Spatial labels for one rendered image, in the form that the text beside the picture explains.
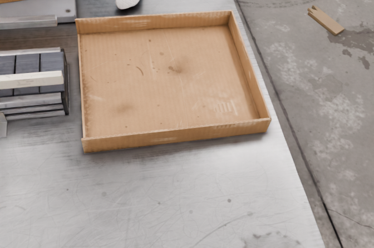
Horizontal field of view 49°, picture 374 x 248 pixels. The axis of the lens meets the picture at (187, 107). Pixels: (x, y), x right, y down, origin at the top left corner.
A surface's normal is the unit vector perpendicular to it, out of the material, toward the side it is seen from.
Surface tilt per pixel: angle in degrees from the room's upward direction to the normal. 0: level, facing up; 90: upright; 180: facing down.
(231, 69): 0
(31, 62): 0
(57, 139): 0
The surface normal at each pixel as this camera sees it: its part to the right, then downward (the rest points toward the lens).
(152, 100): 0.09, -0.58
